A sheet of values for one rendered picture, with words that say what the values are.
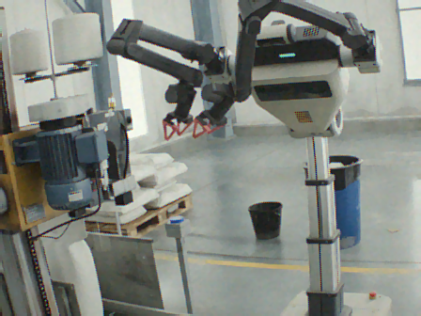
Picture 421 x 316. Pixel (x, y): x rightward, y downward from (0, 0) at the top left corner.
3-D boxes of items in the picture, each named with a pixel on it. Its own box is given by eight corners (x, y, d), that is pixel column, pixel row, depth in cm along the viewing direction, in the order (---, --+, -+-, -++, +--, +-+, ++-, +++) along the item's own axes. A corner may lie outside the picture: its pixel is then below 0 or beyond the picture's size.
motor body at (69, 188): (103, 200, 159) (91, 122, 155) (71, 213, 146) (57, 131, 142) (70, 198, 167) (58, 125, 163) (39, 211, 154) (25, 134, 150)
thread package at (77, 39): (114, 59, 165) (108, 9, 163) (80, 62, 151) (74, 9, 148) (79, 66, 174) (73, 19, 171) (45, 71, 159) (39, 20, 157)
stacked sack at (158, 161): (178, 164, 552) (176, 150, 549) (154, 173, 514) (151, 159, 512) (129, 165, 585) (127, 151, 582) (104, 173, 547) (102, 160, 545)
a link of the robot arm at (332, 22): (269, -4, 132) (258, -27, 137) (241, 27, 141) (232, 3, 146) (371, 38, 157) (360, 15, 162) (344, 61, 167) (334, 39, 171)
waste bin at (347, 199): (371, 230, 406) (368, 153, 396) (358, 253, 363) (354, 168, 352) (319, 229, 430) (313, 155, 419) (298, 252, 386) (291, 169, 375)
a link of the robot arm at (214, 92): (251, 96, 175) (245, 76, 179) (226, 88, 168) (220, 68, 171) (229, 114, 182) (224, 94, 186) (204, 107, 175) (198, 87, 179)
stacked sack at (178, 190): (195, 195, 561) (194, 181, 559) (161, 213, 505) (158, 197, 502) (163, 194, 582) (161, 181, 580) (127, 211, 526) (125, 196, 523)
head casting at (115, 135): (132, 175, 205) (122, 101, 200) (93, 190, 184) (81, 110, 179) (81, 175, 220) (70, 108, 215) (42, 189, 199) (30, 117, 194)
